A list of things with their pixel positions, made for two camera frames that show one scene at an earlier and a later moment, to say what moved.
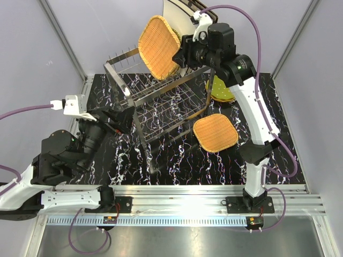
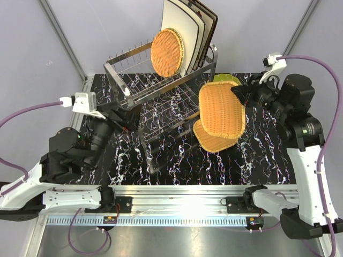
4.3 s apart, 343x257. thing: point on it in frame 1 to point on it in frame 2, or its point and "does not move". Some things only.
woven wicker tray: (158, 43) to (222, 111)
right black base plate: (250, 205) does not move
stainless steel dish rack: (163, 108) does not move
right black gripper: (184, 55) to (246, 93)
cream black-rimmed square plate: (180, 20) does not move
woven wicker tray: (215, 133) does not move
